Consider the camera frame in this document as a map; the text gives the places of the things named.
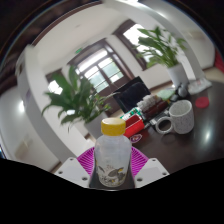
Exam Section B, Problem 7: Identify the white printed paper sheet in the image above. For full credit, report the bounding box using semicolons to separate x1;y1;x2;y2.
187;77;213;95

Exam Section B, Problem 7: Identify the flat round red coaster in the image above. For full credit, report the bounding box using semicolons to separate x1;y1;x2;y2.
194;95;211;109

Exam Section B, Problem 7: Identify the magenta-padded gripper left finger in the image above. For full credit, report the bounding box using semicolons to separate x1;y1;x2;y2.
54;146;99;189

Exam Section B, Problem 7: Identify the dark framed window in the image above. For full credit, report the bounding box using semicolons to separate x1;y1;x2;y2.
45;69;65;96
112;19;158;70

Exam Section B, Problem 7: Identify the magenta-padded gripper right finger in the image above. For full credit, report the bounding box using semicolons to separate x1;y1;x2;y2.
130;146;170;189

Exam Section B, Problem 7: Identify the dark wooden glazed door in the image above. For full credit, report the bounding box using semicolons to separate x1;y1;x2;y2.
67;37;134;113

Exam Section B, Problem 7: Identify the clear bottle with yellow cap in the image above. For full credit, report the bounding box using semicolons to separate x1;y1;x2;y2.
93;117;133;188

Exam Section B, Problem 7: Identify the large plant in white pot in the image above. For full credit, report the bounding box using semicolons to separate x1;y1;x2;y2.
134;25;190;90
41;65;116;139

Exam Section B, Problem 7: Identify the green and white box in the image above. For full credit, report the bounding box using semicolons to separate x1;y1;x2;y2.
119;107;142;123

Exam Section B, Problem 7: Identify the black office chair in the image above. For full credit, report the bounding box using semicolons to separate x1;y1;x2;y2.
114;76;152;113

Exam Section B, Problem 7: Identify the white speckled mug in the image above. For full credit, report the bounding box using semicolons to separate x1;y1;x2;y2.
155;99;195;135

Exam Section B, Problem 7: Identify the red carpeted staircase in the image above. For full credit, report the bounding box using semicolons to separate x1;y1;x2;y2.
214;49;224;74

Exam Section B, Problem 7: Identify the dark round device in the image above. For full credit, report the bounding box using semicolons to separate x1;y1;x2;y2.
169;82;190;103

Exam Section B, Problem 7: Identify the red box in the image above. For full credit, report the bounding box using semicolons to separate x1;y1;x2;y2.
123;114;146;139

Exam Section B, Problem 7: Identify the brown tray of wrapped snacks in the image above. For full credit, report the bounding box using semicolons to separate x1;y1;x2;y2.
136;94;170;121

